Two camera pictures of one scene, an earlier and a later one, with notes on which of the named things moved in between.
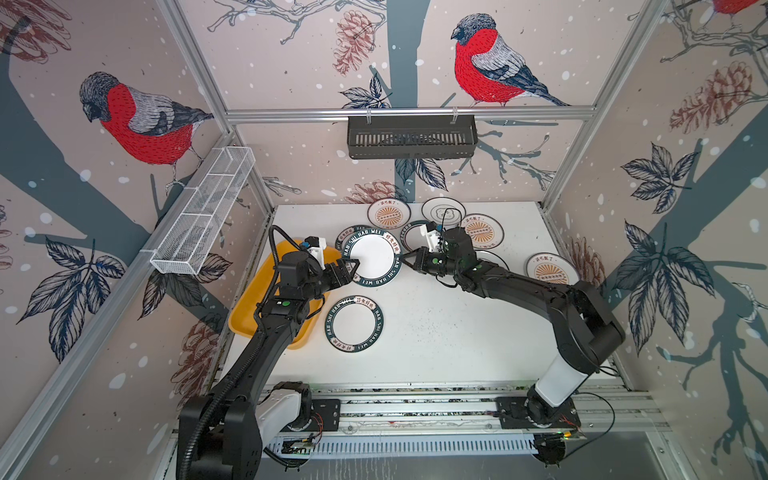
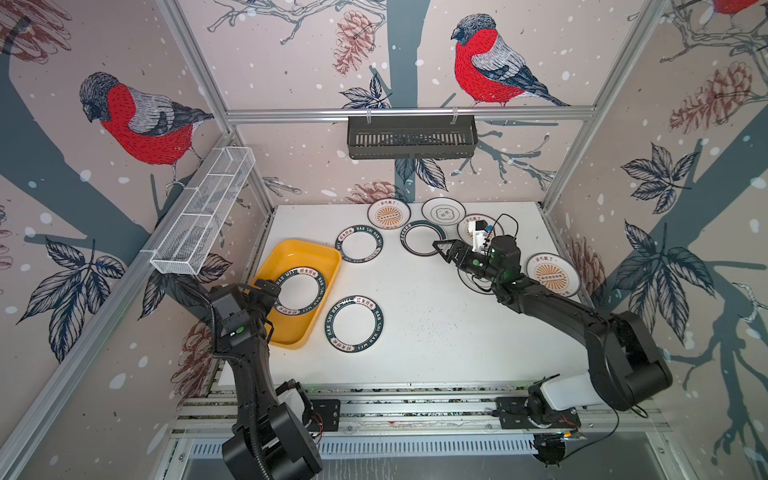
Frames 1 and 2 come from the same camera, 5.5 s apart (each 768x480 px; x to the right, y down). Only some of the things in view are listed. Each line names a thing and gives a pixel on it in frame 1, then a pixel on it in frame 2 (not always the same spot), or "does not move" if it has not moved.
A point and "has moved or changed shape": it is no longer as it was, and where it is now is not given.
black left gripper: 344,277 -> 265,299
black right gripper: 423,259 -> 451,258
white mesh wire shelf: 188,242 does not move
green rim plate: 379,254 has moved or changed shape
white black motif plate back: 435,210 does not move
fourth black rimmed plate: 411,237 does not move
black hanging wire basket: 412,137 does not move
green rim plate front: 354,323 does not move
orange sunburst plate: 552,267 does not move
